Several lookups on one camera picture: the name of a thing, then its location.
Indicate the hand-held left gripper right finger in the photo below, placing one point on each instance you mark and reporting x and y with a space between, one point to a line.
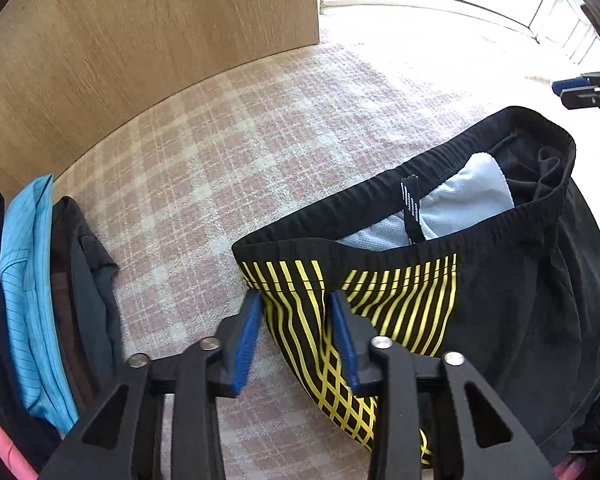
344 345

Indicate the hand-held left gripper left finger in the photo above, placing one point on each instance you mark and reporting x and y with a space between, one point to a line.
245 345

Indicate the black shorts with yellow stripes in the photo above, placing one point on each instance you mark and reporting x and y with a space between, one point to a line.
505 310

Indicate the folded dark grey garment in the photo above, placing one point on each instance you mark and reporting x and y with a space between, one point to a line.
92 280

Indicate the folded brown garment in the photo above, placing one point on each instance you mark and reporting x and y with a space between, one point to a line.
70 320

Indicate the pink plaid blanket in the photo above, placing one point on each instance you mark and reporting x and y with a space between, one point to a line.
205 170

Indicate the folded light blue garment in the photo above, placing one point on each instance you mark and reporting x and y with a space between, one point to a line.
25 285

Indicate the pink cloth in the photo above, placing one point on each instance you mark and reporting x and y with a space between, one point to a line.
0 440

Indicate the light plywood board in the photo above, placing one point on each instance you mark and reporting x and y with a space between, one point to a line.
130 35

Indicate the white window frame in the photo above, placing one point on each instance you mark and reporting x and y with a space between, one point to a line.
555 0

